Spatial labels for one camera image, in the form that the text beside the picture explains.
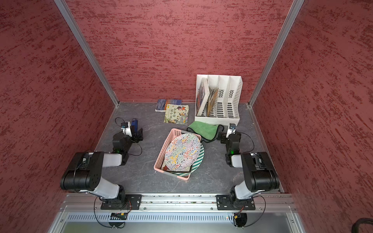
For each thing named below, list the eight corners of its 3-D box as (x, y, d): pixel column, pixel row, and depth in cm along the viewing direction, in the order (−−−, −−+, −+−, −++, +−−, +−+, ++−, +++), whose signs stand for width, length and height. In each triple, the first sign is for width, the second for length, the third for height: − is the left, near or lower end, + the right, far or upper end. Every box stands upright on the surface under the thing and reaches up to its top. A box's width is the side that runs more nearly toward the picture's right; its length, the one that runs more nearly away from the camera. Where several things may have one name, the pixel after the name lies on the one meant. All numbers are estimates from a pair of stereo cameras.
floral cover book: (164, 123, 109) (163, 121, 106) (166, 106, 120) (166, 104, 118) (188, 124, 109) (188, 121, 106) (189, 106, 120) (189, 104, 118)
